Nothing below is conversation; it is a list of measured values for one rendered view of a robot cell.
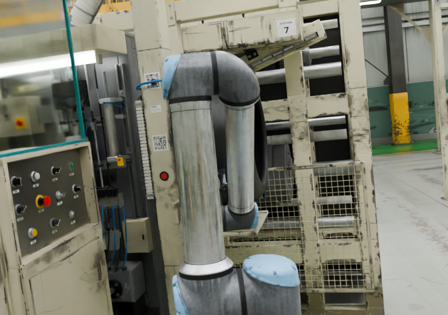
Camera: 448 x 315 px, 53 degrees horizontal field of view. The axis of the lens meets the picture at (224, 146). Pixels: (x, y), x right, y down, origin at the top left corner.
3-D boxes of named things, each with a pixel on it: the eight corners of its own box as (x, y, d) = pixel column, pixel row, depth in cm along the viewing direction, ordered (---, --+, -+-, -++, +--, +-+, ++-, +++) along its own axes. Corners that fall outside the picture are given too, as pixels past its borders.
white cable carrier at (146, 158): (147, 199, 218) (134, 101, 213) (151, 197, 223) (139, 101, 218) (155, 198, 217) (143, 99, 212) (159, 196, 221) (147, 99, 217)
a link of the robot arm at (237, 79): (256, 40, 123) (255, 212, 164) (211, 43, 122) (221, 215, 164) (263, 59, 114) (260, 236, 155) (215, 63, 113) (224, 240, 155)
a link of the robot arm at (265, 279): (308, 332, 118) (304, 267, 116) (244, 339, 117) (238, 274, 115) (295, 304, 133) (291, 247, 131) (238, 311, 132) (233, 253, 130)
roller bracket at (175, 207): (173, 225, 203) (171, 203, 202) (199, 204, 241) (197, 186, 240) (180, 225, 202) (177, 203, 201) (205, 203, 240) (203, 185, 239)
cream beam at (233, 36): (183, 55, 231) (179, 27, 229) (197, 59, 255) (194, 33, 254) (302, 39, 216) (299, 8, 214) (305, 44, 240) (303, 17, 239)
